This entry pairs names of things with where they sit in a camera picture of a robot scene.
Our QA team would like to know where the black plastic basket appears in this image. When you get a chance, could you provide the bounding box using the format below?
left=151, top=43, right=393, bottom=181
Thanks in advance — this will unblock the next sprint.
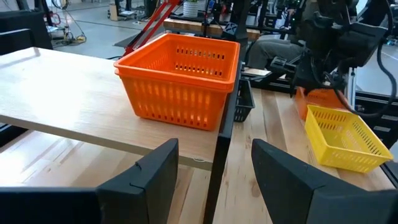
left=233, top=79, right=256, bottom=123

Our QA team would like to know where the black box-shaped furniture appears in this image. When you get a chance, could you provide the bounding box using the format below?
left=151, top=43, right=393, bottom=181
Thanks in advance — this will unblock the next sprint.
left=0, top=9, right=53, bottom=56

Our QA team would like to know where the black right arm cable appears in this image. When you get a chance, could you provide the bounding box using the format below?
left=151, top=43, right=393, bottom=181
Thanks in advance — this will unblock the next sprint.
left=323, top=0, right=398, bottom=118

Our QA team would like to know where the wooden background table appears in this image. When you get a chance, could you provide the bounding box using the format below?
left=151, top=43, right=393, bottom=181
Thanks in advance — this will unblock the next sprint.
left=163, top=17, right=261, bottom=41

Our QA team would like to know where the yellow plastic basket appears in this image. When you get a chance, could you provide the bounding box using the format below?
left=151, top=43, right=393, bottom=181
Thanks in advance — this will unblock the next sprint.
left=304, top=105, right=394, bottom=174

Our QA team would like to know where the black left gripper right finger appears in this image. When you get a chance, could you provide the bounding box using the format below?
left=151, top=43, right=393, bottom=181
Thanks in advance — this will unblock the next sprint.
left=251, top=139, right=326, bottom=224

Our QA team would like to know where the floor cable bundle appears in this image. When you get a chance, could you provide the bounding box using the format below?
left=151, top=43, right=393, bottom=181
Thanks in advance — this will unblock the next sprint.
left=52, top=12, right=87, bottom=47

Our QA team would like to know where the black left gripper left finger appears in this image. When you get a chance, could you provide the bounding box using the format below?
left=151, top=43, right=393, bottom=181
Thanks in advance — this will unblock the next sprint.
left=95, top=138, right=180, bottom=224

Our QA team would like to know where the wooden shelf with black frame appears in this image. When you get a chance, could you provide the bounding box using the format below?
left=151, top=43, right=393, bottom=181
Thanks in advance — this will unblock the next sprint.
left=0, top=46, right=243, bottom=224

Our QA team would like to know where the person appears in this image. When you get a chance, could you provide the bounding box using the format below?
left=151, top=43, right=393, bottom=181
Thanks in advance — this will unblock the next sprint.
left=247, top=0, right=312, bottom=71

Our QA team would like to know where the small potted plant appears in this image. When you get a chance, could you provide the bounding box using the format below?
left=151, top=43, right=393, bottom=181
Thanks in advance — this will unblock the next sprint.
left=182, top=0, right=200, bottom=18

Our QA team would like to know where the orange plastic basket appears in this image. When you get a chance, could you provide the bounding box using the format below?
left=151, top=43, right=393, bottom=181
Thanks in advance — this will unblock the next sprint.
left=113, top=33, right=241, bottom=93
left=114, top=68, right=234, bottom=131
left=294, top=86, right=349, bottom=121

